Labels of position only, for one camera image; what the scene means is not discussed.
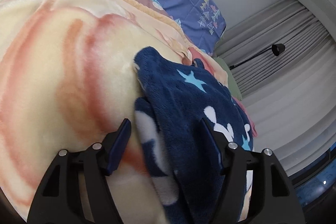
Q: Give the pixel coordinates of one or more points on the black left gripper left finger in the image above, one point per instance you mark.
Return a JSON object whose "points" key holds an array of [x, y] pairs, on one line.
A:
{"points": [[74, 187]]}

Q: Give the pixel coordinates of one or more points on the navy star fleece onesie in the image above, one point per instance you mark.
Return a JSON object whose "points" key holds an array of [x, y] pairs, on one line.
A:
{"points": [[182, 160]]}

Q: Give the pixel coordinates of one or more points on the stack of folded pink cloths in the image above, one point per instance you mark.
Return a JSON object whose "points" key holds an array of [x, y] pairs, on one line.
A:
{"points": [[252, 124]]}

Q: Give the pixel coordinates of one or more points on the green pillow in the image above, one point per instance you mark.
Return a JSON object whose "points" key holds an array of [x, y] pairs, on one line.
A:
{"points": [[232, 85]]}

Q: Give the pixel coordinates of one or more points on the grey white curtain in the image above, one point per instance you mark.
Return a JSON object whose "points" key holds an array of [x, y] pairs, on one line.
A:
{"points": [[291, 97]]}

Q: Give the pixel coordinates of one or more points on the black floor lamp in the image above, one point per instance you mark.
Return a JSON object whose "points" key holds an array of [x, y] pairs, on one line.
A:
{"points": [[276, 49]]}

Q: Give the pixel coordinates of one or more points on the peach fleece blanket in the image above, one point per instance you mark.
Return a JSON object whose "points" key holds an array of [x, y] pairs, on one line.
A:
{"points": [[68, 79]]}

